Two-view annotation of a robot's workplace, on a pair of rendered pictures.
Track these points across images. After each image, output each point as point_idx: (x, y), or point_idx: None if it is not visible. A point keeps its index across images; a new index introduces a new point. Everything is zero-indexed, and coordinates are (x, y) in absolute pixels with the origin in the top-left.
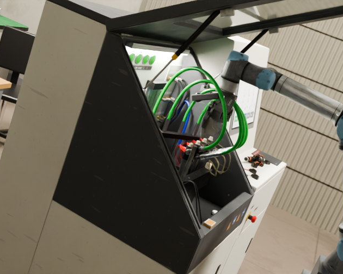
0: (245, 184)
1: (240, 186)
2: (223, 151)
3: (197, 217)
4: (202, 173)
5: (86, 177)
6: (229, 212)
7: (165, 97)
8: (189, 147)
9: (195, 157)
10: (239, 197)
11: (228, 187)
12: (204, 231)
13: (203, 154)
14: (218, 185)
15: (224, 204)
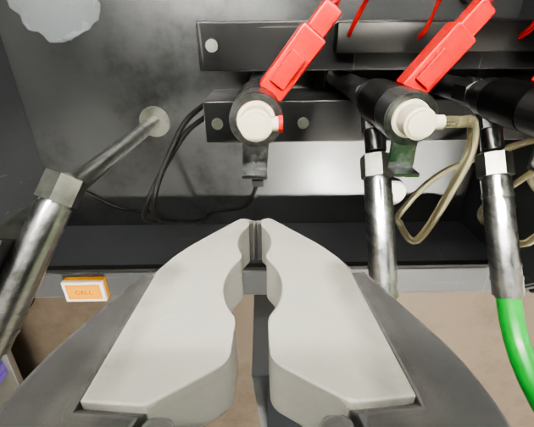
0: (530, 275)
1: (523, 254)
2: (493, 269)
3: (314, 163)
4: (449, 130)
5: None
6: (248, 291)
7: None
8: (229, 121)
9: (364, 126)
10: (420, 274)
11: (520, 208)
12: (40, 292)
13: (487, 133)
14: (526, 166)
15: (479, 191)
